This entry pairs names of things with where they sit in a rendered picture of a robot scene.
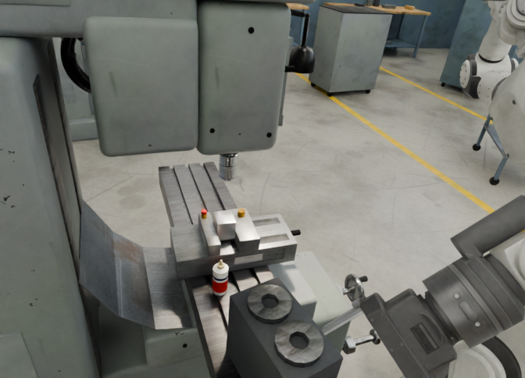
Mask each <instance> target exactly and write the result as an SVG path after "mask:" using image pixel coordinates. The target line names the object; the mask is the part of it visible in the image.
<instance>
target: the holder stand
mask: <svg viewBox="0 0 525 378"><path fill-rule="evenodd" d="M226 351H227V354H228V355H229V357H230V359H231V361H232V362H233V364H234V366H235V368H236V370H237V372H238V373H239V375H240V377H241V378H337V377H338V373H339V370H340V368H341V364H342V361H343V356H342V355H341V353H340V352H339V351H338V350H337V349H336V347H335V346H334V345H333V344H332V343H331V342H330V340H329V339H328V338H327V336H326V335H324V334H323V331H322V330H321V329H320V328H319V327H318V326H317V325H316V323H315V322H314V321H313V319H312V318H311V317H310V316H309V314H308V313H307V312H306V310H305V309H304V308H303V307H302V306H301V305H300V304H299V302H298V301H297V300H296V299H295V297H294V296H293V295H292V293H291V292H290V291H289V290H288V289H287V288H286V287H285V285H284V284H283V283H282V282H281V280H280V279H279V278H278V277H275V278H273V279H271V280H267V281H265V282H263V283H260V284H257V285H255V286H253V287H250V288H248V289H245V290H243V291H239V292H237V293H235V294H232V295H231V296H230V301H229V314H228V326H227V349H226Z"/></svg>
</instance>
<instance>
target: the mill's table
mask: <svg viewBox="0 0 525 378"><path fill-rule="evenodd" d="M159 186H160V188H161V192H162V197H163V201H164V203H165V206H166V212H167V215H168V218H169V221H170V227H175V226H187V225H193V224H198V214H199V213H201V212H202V210H203V209H206V210H207V212H210V214H211V217H212V221H213V212H218V211H225V210H228V209H237V208H238V207H237V206H236V204H235V202H234V199H233V198H232V196H231V195H230V192H229V191H228V189H227V186H226V184H225V183H224V181H223V179H221V178H220V177H219V171H218V169H217V168H216V165H215V163H214V162H204V163H203V166H201V165H200V163H192V164H188V167H185V164H183V165H175V166H173V168H172V169H171V168H170V167H169V166H160V167H159ZM273 278H274V277H273V275H272V273H271V272H270V269H269V267H268V266H258V267H253V268H248V269H239V270H235V271H230V272H228V284H227V292H226V294H224V295H215V294H214V293H213V275H207V276H198V277H193V278H188V279H184V280H185V283H186V287H187V292H188V295H189V298H190V302H191V307H192V310H193V313H194V317H195V322H196V325H197V328H198V334H199V336H200V340H201V343H202V349H203V351H204V355H205V360H206V364H207V366H208V370H209V375H210V378H241V377H240V375H239V373H238V371H237V370H236V368H235V366H234V364H233V362H232V361H231V359H230V357H229V355H228V354H227V351H226V349H227V326H228V314H229V301H230V296H231V295H232V294H235V293H237V292H239V291H243V290H245V289H248V288H250V287H253V286H255V285H257V284H260V283H263V282H265V281H267V280H271V279H273Z"/></svg>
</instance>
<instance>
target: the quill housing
mask: <svg viewBox="0 0 525 378"><path fill-rule="evenodd" d="M290 24H291V10H290V8H289V7H288V5H287V4H286V3H281V2H251V1H236V0H197V25H198V144H197V146H196V148H197V150H198V151H199V152H200V153H201V154H203V155H219V154H228V153H237V152H253V151H262V150H268V149H271V148H272V147H273V146H274V145H275V143H276V139H277V128H278V121H279V115H280V102H281V95H282V89H283V82H284V70H285V63H286V56H287V49H288V38H289V30H290Z"/></svg>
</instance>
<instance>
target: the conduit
mask: <svg viewBox="0 0 525 378"><path fill-rule="evenodd" d="M83 39H84V38H83V37H61V43H60V44H61V45H60V46H61V47H60V50H61V51H60V54H61V60H62V65H63V67H64V70H65V71H66V74H68V76H69V78H70V79H71V80H72V81H73V82H74V83H75V84H76V85H77V86H78V87H79V88H81V89H82V90H84V91H86V92H88V93H91V85H90V79H89V76H88V75H87V74H86V73H85V72H83V70H82V69H81V68H80V66H79V64H78V62H77V56H76V53H75V51H74V50H75V43H76V41H77V40H79V41H82V40H83Z"/></svg>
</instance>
